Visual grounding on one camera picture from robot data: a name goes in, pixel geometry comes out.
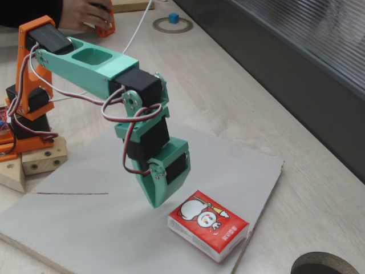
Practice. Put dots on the ribbed glass desk partition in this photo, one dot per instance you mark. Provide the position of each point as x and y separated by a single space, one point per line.
313 42

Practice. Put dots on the grey laminated wooden board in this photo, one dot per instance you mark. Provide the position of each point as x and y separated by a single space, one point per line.
99 228

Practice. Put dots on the small blue cube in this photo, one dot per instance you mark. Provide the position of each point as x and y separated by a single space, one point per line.
173 18

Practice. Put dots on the forearm in black sleeve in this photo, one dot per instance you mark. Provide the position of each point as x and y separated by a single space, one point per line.
28 11

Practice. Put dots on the red circuit board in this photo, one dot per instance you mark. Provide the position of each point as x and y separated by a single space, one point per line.
3 112

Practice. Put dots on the wooden plank under leader arm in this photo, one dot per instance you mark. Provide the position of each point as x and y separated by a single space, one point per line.
128 5

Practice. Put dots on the green gripper with servo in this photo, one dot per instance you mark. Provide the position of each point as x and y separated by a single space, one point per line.
174 151

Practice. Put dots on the wooden base block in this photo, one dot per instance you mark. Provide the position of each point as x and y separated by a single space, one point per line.
42 160

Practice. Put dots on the red tissue box with snowman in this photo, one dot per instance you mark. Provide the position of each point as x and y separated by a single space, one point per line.
208 225

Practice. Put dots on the orange leader arm part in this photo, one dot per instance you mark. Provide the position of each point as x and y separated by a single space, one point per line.
105 31

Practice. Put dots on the person's bare hand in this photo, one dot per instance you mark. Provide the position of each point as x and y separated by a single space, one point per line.
80 14

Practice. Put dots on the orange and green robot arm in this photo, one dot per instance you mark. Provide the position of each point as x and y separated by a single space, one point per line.
85 71

